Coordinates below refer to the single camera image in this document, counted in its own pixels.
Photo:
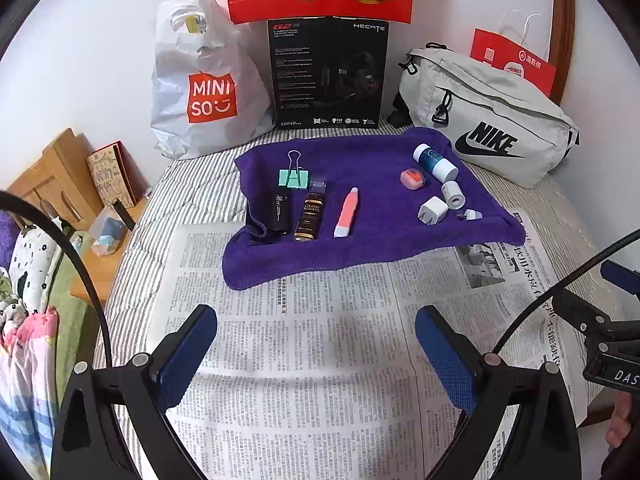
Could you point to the green cloth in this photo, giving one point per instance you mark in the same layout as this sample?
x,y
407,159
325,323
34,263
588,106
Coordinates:
x,y
70,315

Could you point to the white floral cloth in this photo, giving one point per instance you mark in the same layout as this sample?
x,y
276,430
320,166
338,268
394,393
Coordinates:
x,y
35,260

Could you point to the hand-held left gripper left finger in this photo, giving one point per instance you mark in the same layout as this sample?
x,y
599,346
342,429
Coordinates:
x,y
187,355

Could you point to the purple towel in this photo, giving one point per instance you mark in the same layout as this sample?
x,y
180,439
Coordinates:
x,y
380,230

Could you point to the black headset box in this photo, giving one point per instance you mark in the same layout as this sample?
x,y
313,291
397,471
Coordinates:
x,y
295,85

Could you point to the black stick device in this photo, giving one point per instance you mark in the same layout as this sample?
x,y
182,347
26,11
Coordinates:
x,y
122,215

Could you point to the white charger plug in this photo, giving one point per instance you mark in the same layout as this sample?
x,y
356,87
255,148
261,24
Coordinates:
x,y
434,208

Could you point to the newspaper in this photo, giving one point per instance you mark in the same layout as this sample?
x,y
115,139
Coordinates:
x,y
300,410

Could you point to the pink printed blanket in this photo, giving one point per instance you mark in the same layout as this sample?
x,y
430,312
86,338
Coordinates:
x,y
25,370

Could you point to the clear plastic box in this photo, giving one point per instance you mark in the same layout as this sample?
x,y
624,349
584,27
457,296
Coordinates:
x,y
107,235

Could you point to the grey waist bag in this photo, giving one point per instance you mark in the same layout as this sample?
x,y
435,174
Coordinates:
x,y
500,105

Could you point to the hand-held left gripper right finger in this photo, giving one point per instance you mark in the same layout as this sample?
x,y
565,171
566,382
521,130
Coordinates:
x,y
445,355

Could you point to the white plastic shopping bag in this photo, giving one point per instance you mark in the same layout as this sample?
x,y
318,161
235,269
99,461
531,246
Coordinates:
x,y
210,55

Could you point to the pink white pen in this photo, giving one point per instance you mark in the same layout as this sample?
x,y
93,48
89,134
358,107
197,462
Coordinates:
x,y
346,212

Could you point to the red paper bag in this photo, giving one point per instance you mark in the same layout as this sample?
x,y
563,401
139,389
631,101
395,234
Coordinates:
x,y
487,50

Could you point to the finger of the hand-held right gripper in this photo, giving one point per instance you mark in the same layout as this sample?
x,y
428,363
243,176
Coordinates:
x,y
585,312
622,275

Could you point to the blue white bottle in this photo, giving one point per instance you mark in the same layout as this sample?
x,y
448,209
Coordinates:
x,y
432,160

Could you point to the brown gold tube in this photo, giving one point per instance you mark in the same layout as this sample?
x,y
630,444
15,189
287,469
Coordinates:
x,y
309,217

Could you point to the small white jar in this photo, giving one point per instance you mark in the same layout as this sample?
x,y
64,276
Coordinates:
x,y
452,192

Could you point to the small white adapter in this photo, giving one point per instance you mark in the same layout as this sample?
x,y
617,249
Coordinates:
x,y
472,215

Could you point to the green binder clip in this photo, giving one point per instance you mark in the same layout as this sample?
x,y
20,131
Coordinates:
x,y
294,180

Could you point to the person's right hand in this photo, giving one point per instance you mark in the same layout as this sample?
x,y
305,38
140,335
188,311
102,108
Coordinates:
x,y
625,420

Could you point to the wooden nightstand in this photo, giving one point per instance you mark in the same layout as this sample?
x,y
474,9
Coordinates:
x,y
60,160

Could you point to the patterned notebook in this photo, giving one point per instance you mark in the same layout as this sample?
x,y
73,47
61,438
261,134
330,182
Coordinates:
x,y
107,175

